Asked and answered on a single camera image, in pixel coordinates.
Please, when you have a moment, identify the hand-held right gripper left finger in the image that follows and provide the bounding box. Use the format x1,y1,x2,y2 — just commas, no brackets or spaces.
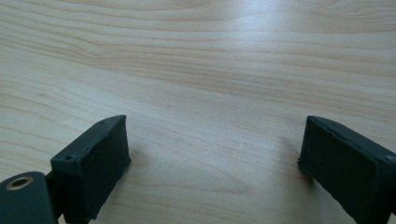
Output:
49,114,132,224

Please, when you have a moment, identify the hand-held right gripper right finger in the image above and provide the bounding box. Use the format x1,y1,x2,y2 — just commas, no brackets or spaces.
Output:
297,115,396,224

